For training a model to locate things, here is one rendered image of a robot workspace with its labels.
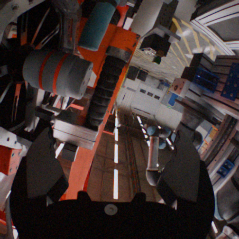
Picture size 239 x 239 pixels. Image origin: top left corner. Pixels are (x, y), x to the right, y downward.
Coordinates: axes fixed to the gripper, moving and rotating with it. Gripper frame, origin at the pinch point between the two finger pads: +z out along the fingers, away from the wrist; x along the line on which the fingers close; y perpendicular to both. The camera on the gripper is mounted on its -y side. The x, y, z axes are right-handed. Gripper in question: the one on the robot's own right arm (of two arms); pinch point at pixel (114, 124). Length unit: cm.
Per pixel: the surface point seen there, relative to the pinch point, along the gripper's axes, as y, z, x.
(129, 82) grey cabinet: 223, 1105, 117
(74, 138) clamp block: 8.2, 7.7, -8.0
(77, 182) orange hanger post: 104, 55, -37
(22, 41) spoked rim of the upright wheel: -15.0, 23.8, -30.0
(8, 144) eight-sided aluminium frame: 11.0, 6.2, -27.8
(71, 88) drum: 1.8, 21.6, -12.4
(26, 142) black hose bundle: 8.1, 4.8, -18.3
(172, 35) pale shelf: -24, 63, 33
